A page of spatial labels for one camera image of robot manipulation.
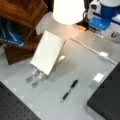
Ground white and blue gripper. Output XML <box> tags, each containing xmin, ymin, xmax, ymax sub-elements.
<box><xmin>89</xmin><ymin>12</ymin><xmax>120</xmax><ymax>42</ymax></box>

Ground black and silver case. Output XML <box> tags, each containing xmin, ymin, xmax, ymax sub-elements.
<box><xmin>87</xmin><ymin>69</ymin><xmax>120</xmax><ymax>120</ymax></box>

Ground orange object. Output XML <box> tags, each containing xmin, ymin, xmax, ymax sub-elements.
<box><xmin>77</xmin><ymin>25</ymin><xmax>86</xmax><ymax>32</ymax></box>

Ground white label tag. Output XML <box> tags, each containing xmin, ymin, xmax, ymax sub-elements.
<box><xmin>94</xmin><ymin>73</ymin><xmax>105</xmax><ymax>82</ymax></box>

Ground white spiral notebook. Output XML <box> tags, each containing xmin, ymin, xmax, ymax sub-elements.
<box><xmin>30</xmin><ymin>31</ymin><xmax>65</xmax><ymax>75</ymax></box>

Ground black pen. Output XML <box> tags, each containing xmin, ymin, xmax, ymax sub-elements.
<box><xmin>60</xmin><ymin>80</ymin><xmax>78</xmax><ymax>103</ymax></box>

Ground metal binder clips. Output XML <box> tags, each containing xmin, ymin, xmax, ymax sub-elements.
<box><xmin>26</xmin><ymin>67</ymin><xmax>45</xmax><ymax>88</ymax></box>

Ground white cable adapter block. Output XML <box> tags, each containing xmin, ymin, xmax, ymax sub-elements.
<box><xmin>99</xmin><ymin>51</ymin><xmax>109</xmax><ymax>58</ymax></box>

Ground white cable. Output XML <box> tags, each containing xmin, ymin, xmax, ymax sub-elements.
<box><xmin>69</xmin><ymin>35</ymin><xmax>119</xmax><ymax>66</ymax></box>

